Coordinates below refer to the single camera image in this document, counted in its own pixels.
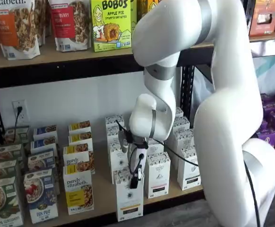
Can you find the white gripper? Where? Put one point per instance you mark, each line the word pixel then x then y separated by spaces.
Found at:
pixel 133 160

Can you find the white box yellow strip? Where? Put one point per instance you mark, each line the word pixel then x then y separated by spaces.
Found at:
pixel 118 160
pixel 112 139
pixel 114 121
pixel 128 205

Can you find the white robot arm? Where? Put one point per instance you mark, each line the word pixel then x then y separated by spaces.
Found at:
pixel 222 118

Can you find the wooden shelf board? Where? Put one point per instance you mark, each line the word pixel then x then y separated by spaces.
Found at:
pixel 269 37
pixel 57 59
pixel 104 189

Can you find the white box black strip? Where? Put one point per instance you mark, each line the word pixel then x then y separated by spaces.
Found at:
pixel 182 124
pixel 187 175
pixel 182 139
pixel 179 113

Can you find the purely elizabeth yellow box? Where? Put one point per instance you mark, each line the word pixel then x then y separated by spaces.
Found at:
pixel 78 194
pixel 77 160
pixel 79 126
pixel 80 142

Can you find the white box far left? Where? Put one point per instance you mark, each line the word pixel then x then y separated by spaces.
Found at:
pixel 41 198

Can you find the blue flax cereal box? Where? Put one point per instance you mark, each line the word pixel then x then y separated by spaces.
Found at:
pixel 45 131
pixel 41 160
pixel 44 143

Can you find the green granola cereal box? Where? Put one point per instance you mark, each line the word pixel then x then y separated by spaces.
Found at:
pixel 2 170
pixel 10 152
pixel 2 203
pixel 17 136

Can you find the green Bobo's apple pie box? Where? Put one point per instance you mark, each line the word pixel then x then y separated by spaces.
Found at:
pixel 111 26

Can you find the yellow Bobo's peanut butter box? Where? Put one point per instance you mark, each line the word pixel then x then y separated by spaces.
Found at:
pixel 147 7

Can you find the orange snack box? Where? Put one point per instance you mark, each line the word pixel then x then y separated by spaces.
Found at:
pixel 265 19

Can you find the granola bag red label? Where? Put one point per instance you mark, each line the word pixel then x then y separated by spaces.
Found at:
pixel 71 26

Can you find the white plastic sheet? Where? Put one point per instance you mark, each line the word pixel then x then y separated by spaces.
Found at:
pixel 269 71

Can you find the granola bag orange label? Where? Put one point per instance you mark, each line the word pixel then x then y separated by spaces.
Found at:
pixel 46 21
pixel 12 30

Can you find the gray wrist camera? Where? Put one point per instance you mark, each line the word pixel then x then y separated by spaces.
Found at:
pixel 124 142

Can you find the white wall outlet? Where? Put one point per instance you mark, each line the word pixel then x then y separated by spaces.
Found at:
pixel 23 114

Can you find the black metal shelf frame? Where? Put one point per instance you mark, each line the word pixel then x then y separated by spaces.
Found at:
pixel 246 16
pixel 57 73

